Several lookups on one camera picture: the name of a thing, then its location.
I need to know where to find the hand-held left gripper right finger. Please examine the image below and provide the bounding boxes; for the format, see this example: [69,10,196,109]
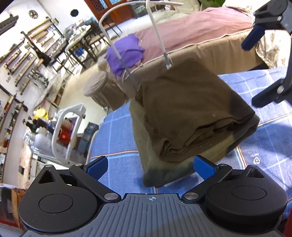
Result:
[182,155,268,201]

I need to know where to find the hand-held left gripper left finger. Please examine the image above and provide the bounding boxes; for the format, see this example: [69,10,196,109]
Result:
[37,156,121,201]

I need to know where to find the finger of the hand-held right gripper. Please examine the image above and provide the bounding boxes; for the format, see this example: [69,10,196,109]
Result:
[251,34,292,108]
[241,9,284,51]

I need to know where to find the dark brown t-shirt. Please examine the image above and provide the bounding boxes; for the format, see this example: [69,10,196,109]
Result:
[135,57,256,163]

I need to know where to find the blue container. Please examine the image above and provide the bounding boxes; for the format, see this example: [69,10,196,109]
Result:
[82,122,100,156]

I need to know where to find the blue plaid bed sheet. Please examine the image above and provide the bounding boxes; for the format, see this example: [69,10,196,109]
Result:
[88,66,292,201]

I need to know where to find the red container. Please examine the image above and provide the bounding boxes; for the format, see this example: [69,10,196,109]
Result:
[59,130,74,142]

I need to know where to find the brown bed cover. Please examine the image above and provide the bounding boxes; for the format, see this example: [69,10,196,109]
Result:
[98,28,270,110]

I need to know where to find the white metal cart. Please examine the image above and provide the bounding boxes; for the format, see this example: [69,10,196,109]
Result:
[51,103,87,161]

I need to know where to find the mauve blanket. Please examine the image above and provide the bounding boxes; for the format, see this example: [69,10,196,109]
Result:
[136,7,254,62]

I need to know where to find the yellow object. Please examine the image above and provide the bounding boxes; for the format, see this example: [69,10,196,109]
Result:
[33,108,50,120]

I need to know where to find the round stool with brown cover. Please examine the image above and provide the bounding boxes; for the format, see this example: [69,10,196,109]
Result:
[83,71,128,110]

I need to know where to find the white bent rod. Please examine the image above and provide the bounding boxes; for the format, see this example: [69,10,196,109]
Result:
[98,0,185,92]

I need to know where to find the purple cloth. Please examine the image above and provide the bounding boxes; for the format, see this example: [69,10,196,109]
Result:
[106,33,146,77]

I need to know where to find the dark wooden chair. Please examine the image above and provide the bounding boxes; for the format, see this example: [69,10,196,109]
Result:
[88,19,122,62]

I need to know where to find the cluttered table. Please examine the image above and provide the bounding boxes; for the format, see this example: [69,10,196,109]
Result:
[51,23,93,75]

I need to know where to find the wooden lattice door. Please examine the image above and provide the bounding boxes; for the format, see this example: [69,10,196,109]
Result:
[84,0,135,21]

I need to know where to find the wall display racks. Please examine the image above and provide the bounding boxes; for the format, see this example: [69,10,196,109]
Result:
[0,14,69,96]

